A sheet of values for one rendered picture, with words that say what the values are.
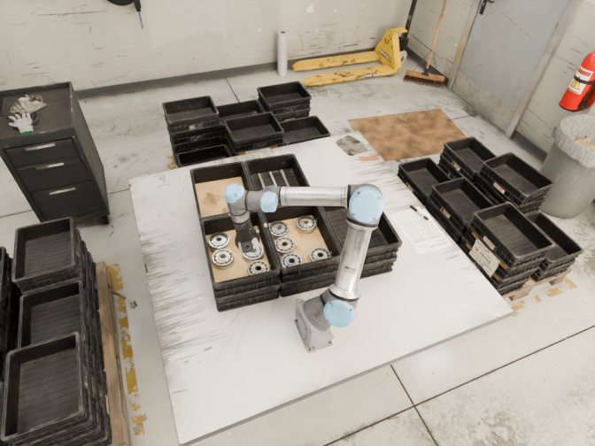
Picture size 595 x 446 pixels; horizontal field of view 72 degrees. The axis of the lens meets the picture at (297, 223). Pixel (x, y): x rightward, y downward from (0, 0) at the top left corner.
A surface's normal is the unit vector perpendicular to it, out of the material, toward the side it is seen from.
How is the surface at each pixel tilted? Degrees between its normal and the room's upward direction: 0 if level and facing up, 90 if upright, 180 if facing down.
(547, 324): 0
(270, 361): 0
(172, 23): 90
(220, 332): 0
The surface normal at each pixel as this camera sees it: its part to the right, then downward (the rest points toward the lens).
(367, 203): -0.15, 0.11
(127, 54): 0.38, 0.68
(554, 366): 0.04, -0.69
